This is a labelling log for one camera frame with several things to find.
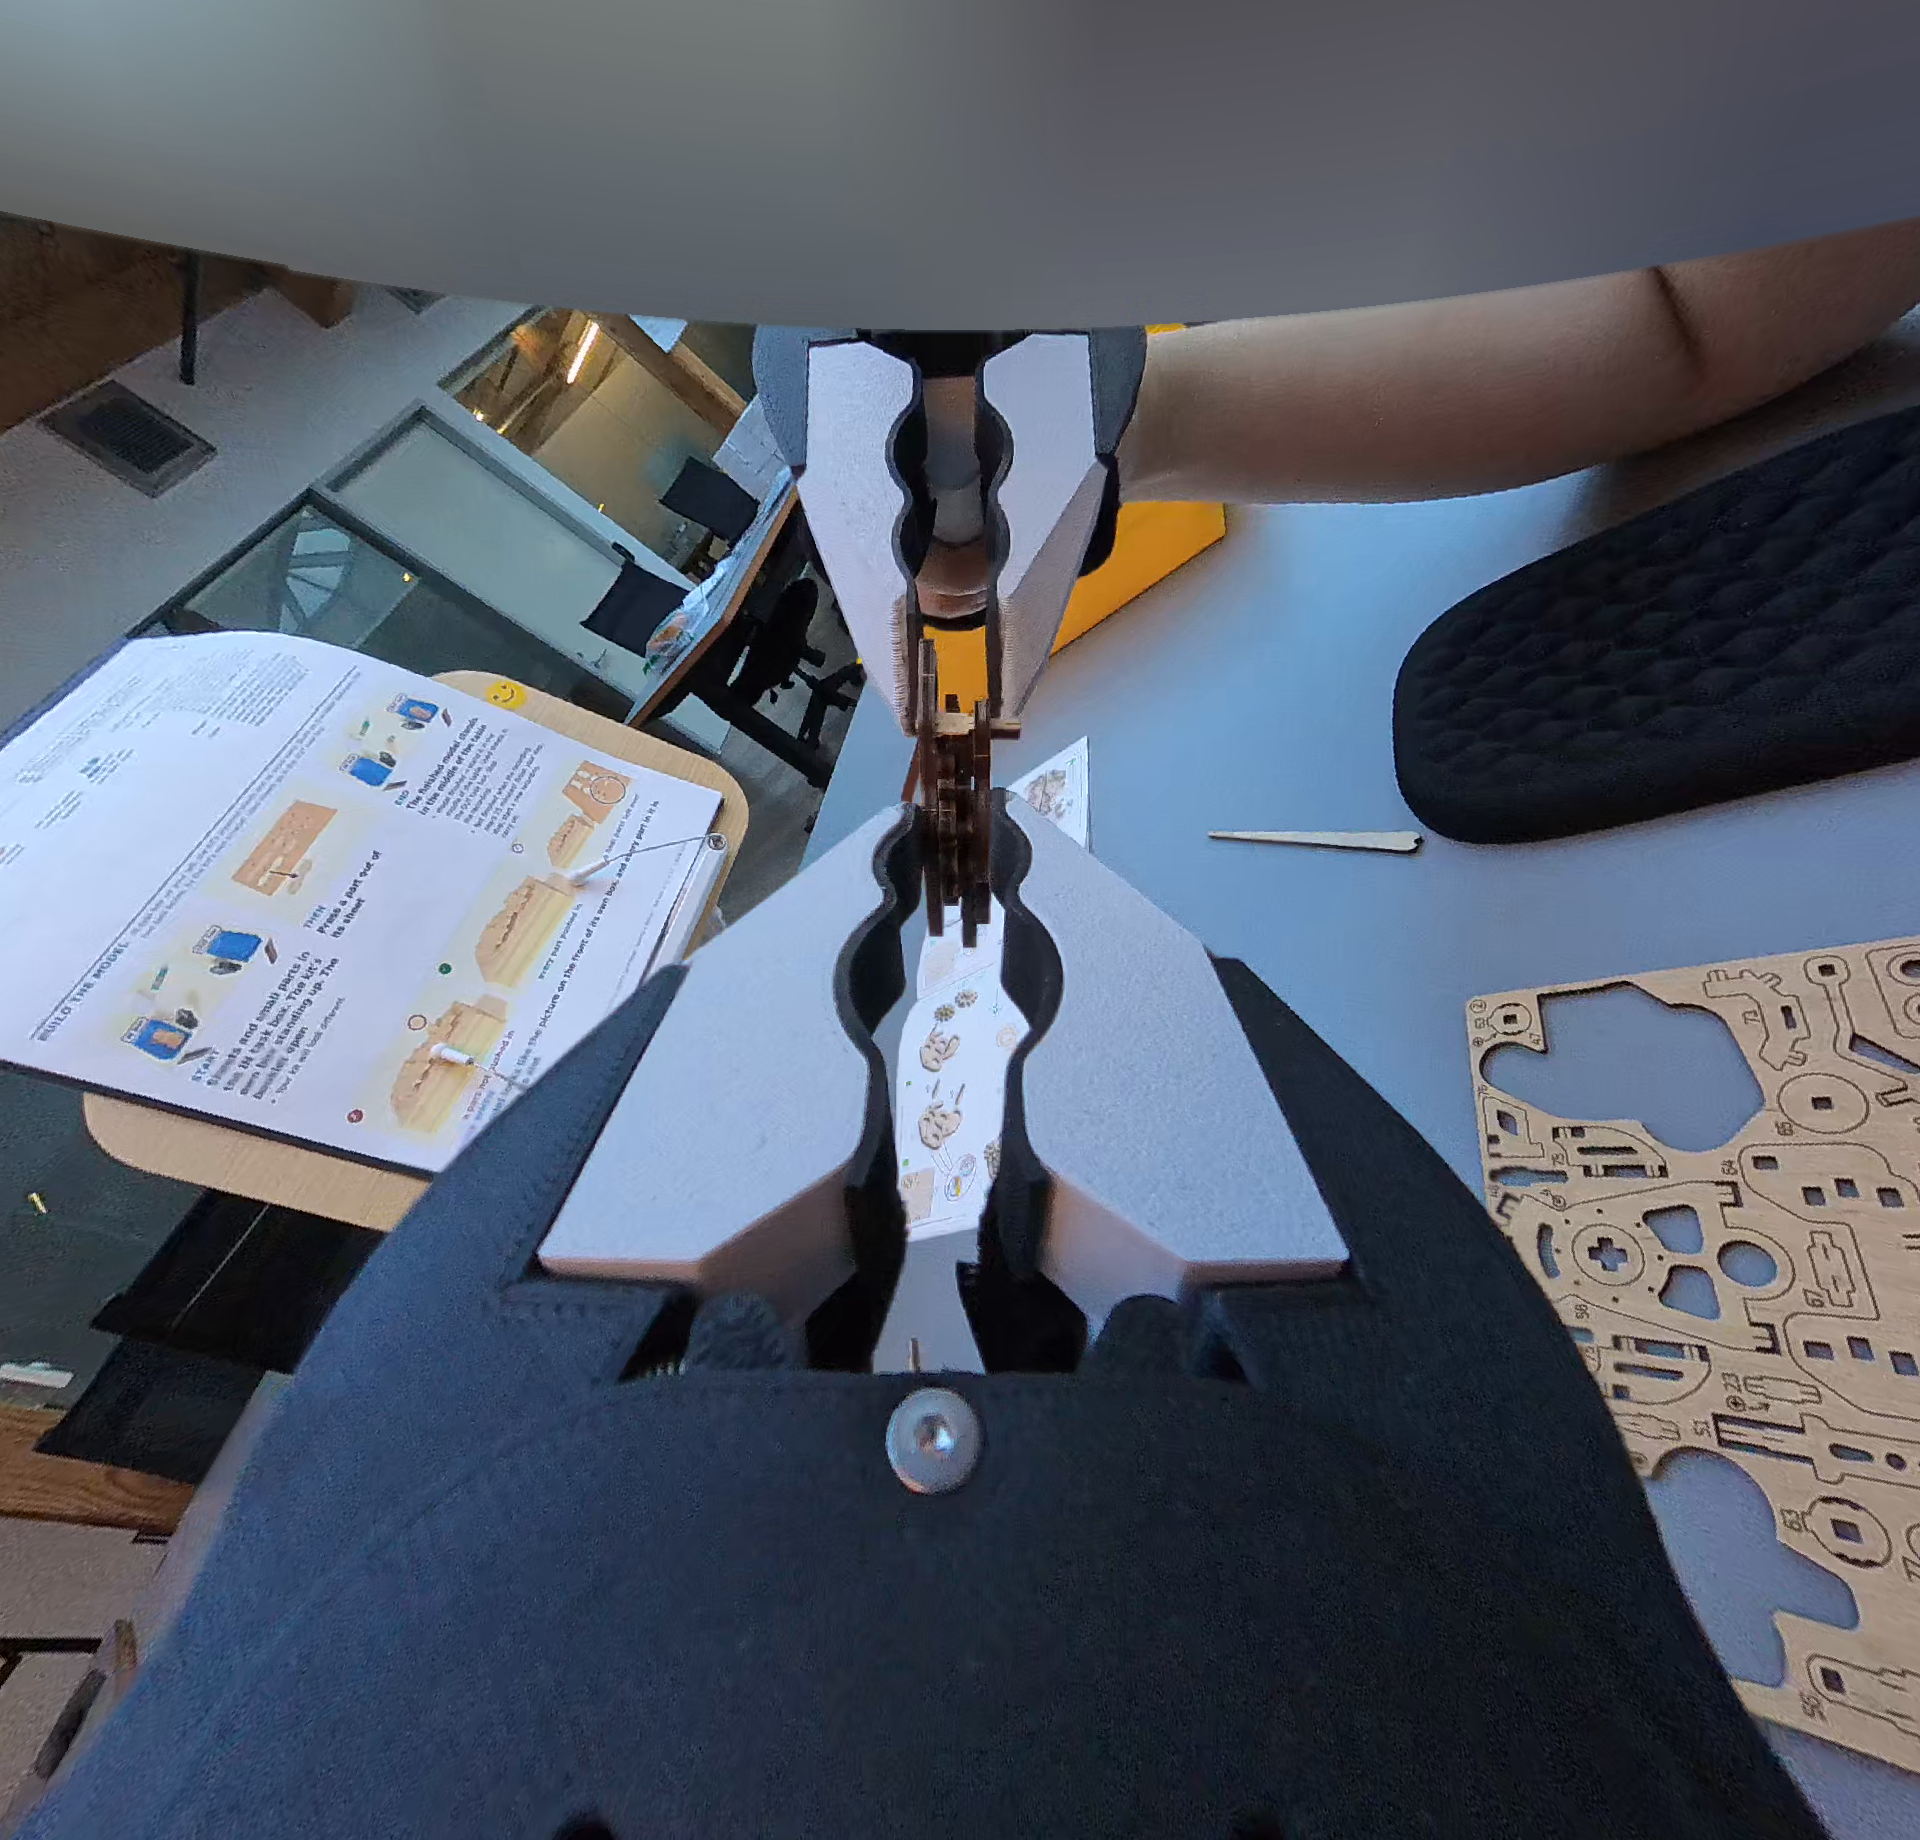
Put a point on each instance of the wooden office table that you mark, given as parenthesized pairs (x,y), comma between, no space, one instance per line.
(720,603)

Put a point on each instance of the white instruction booklet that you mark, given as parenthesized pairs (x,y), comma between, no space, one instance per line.
(945,1091)

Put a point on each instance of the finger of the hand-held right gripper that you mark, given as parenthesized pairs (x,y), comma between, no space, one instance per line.
(856,491)
(1057,491)

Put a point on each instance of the person's right forearm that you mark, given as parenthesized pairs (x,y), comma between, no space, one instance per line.
(1425,402)

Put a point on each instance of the wooden gear assembly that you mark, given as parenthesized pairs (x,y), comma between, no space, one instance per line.
(952,807)

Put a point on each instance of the black office chair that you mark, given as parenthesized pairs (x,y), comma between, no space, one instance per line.
(765,657)

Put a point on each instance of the pointed wooden stick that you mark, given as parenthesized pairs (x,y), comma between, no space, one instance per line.
(1321,840)

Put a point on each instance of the laser-cut wooden parts sheet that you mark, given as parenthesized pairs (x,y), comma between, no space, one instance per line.
(1770,1241)

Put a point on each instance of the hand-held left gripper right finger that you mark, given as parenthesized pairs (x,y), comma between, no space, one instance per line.
(1185,1121)

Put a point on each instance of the yellow flat board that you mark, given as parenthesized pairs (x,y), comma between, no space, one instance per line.
(1156,567)

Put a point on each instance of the grey desk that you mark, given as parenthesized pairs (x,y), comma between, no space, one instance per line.
(1276,971)

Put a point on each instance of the printed instruction sheet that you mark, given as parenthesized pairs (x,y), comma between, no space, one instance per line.
(301,881)

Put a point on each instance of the task instruction sheet on stand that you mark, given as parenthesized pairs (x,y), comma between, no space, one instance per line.
(196,1157)

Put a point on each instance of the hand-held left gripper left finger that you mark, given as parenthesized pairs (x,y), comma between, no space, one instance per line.
(720,1121)

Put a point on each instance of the black cushioned pad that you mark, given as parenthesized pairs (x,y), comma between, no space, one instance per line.
(1651,672)

